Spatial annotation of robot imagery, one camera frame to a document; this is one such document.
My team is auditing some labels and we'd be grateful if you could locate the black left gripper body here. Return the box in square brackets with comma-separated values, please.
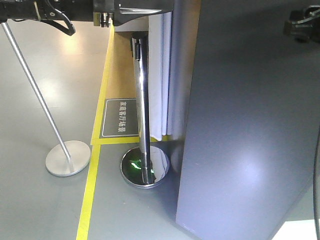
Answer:
[0, 0, 95, 37]

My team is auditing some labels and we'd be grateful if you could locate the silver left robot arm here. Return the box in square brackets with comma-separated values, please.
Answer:
[0, 0, 174, 36]

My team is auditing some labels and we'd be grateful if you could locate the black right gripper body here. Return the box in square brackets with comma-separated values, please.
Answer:
[283, 4, 320, 43]

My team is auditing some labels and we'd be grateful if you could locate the grey floor sign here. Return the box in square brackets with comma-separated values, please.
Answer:
[100, 98, 138, 138]

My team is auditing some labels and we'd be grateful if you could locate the matte silver stanchion post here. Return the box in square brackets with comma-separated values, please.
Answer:
[0, 22, 91, 177]

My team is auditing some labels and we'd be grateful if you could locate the fridge door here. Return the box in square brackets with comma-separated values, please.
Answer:
[176, 0, 320, 240]

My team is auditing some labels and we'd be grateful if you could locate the chrome stanchion post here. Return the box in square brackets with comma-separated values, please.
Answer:
[120, 31, 170, 189]

